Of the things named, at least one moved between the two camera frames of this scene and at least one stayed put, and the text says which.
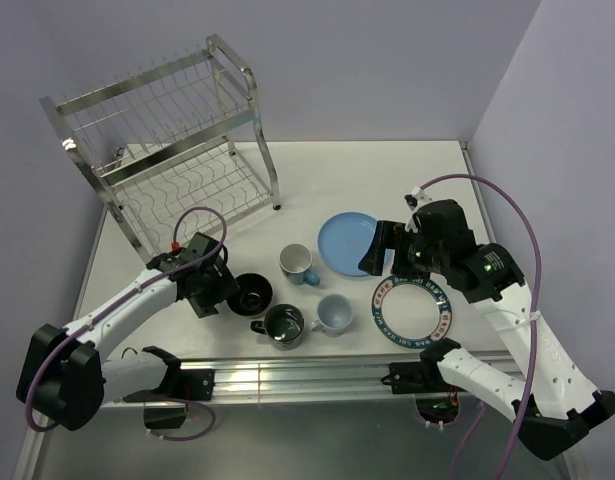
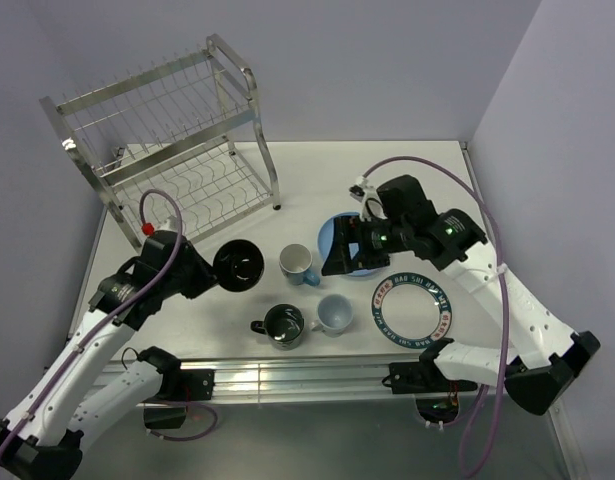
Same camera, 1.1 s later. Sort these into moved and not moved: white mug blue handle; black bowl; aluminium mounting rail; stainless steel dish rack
Moved: black bowl
Not moved: aluminium mounting rail; white mug blue handle; stainless steel dish rack
